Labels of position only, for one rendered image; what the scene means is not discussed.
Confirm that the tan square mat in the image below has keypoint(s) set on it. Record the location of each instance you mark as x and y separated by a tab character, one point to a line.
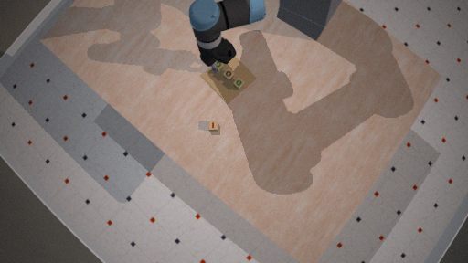
221	86

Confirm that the tan wooden block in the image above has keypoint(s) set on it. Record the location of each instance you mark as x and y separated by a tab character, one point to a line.
228	75
213	125
220	66
238	83

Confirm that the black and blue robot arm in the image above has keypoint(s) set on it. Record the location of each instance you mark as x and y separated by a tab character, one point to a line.
210	18

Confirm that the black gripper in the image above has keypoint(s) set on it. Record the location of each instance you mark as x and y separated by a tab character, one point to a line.
220	50

